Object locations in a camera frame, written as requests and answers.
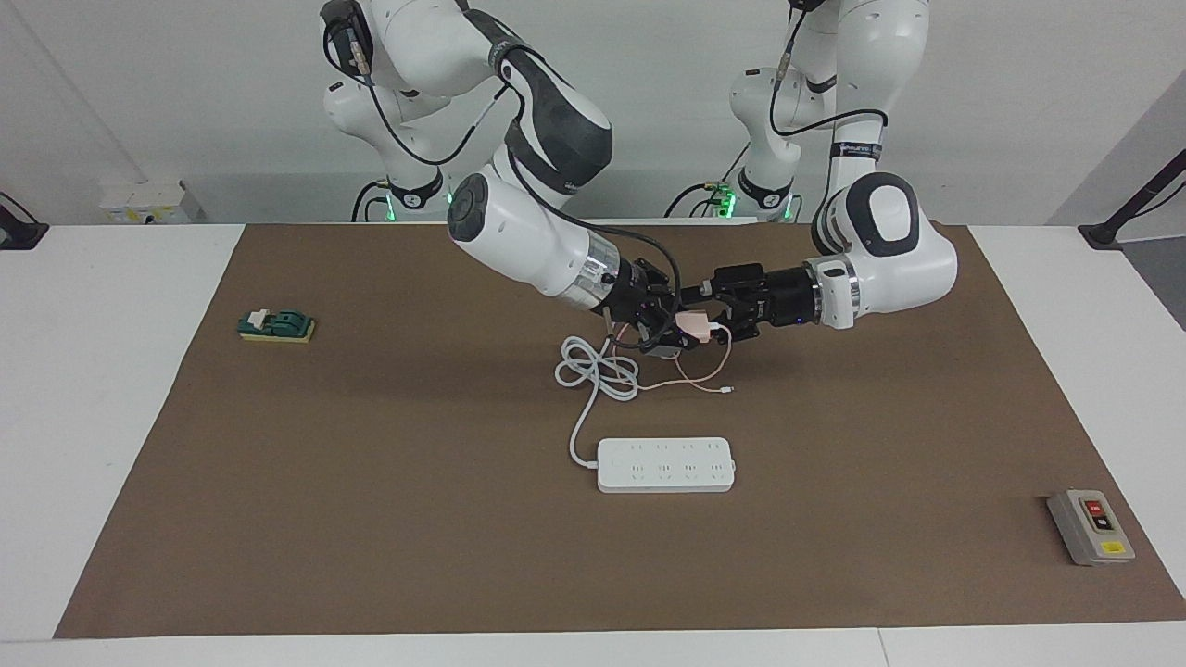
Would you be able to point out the grey on-off switch box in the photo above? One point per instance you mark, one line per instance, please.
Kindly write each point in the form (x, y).
(1091, 528)

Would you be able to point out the black clamp stand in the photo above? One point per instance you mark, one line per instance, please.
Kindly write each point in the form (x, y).
(17, 232)
(1126, 213)

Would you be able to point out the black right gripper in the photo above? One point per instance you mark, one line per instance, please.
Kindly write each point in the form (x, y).
(639, 296)

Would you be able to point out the green knife switch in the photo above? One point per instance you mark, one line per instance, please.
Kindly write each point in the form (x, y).
(278, 326)

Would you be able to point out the white power strip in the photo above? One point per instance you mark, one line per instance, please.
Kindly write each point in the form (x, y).
(665, 466)

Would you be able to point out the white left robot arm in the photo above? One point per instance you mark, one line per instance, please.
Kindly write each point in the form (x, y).
(889, 250)

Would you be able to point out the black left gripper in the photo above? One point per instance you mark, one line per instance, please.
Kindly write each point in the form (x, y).
(774, 296)

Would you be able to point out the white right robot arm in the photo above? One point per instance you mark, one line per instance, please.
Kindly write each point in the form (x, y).
(528, 241)

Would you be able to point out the brown table mat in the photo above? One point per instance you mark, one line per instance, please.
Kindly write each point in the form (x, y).
(371, 556)

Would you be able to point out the white wall outlet box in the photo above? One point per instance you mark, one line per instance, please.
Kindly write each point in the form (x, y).
(139, 199)

